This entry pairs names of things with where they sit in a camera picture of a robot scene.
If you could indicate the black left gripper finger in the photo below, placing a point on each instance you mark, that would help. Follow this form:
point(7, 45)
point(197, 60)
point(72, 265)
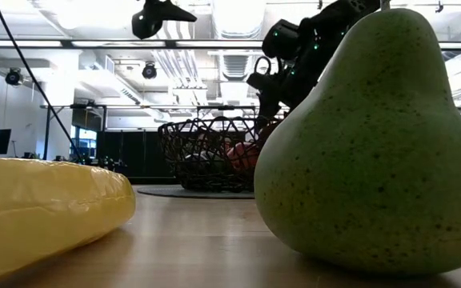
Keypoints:
point(170, 12)

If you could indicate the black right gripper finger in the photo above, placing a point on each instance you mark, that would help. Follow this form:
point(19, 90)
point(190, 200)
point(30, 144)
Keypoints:
point(276, 114)
point(263, 116)

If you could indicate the green speckled pear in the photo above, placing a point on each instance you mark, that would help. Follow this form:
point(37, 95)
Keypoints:
point(374, 160)

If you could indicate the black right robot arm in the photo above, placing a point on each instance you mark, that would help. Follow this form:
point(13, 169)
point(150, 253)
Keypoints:
point(354, 8)

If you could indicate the red fruit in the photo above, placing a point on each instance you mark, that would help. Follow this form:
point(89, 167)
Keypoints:
point(244, 156)

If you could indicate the black ceiling spotlight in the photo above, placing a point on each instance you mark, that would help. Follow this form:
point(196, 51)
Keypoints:
point(149, 71)
point(13, 77)

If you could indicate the round grey mat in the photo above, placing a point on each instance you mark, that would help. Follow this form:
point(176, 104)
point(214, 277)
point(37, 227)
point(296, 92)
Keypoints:
point(166, 193)

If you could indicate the black partition panel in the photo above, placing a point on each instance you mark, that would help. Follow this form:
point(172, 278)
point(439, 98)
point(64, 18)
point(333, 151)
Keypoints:
point(134, 152)

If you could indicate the large yellow banana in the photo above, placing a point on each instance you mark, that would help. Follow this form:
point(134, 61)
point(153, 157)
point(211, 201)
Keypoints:
point(34, 208)

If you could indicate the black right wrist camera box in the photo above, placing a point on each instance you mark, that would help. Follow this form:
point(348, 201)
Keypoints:
point(280, 40)

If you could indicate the black overhead frame bar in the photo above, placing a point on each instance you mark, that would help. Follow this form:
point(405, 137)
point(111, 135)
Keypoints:
point(66, 43)

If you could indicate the black metal rig frame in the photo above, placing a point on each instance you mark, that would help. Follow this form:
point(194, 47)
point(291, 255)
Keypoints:
point(46, 132)

